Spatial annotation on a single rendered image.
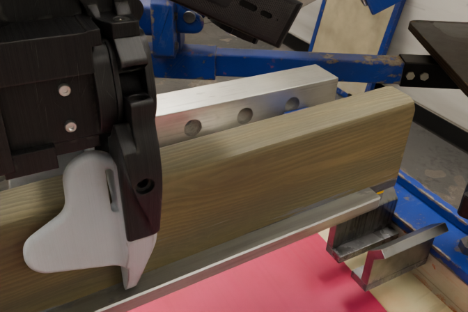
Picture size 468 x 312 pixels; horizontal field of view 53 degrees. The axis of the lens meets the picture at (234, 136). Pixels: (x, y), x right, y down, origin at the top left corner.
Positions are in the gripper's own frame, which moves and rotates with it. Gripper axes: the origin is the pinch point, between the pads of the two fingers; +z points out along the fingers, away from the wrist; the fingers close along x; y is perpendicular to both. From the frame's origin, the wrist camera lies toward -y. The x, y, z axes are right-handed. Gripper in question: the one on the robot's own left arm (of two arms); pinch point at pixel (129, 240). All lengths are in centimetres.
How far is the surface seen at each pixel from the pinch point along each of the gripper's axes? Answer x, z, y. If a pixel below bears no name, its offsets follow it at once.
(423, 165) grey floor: -100, 109, -170
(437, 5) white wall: -140, 44, -200
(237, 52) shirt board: -61, 17, -41
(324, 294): -0.2, 13.6, -16.6
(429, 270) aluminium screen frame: 3.0, 11.7, -25.5
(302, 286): -1.8, 13.6, -15.4
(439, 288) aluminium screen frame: 4.4, 12.6, -25.5
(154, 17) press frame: -62, 8, -24
